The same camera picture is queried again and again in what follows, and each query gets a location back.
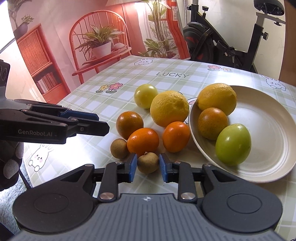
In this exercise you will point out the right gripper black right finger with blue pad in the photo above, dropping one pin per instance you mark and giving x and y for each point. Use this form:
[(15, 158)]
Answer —
[(186, 176)]

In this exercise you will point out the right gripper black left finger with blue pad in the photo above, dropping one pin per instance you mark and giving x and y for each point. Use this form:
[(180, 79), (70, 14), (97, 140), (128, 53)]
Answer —
[(87, 176)]

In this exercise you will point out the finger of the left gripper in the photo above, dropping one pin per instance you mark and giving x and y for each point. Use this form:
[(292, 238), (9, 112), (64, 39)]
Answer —
[(56, 110)]

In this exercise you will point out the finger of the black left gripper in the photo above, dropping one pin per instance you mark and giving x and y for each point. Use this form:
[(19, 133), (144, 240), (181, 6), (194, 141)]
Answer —
[(33, 127)]

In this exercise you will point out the small brown longan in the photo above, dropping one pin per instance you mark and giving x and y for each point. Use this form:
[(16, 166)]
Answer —
[(148, 163), (119, 148)]

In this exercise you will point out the bright orange tangerine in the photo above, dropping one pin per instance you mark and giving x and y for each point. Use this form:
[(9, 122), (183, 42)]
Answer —
[(143, 140), (176, 136)]

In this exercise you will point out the green apple fruit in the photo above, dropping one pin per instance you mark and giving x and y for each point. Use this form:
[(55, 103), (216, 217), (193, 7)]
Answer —
[(233, 145)]

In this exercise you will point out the dark orange fruit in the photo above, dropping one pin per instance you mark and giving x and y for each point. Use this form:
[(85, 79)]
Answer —
[(211, 122)]

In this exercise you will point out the dark orange tangerine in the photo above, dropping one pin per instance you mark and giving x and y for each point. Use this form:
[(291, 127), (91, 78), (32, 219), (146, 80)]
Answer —
[(128, 122)]

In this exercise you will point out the large yellow lemon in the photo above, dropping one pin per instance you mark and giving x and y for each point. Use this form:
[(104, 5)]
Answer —
[(217, 95)]

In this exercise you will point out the gloved grey hand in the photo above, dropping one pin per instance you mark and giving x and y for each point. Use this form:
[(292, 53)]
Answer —
[(11, 155)]

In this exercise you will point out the pink room backdrop poster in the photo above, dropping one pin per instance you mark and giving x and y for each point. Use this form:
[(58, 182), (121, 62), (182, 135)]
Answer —
[(64, 43)]

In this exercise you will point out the yellow green round fruit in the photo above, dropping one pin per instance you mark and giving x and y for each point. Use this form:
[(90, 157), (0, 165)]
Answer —
[(144, 95)]

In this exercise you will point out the beige round plate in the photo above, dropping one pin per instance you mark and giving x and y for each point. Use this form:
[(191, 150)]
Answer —
[(272, 131)]

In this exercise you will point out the black exercise bike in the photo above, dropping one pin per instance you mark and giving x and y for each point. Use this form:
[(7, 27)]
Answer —
[(247, 35)]

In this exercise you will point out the wooden board panel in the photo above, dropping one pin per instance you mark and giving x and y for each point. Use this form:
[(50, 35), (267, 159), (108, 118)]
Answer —
[(287, 73)]

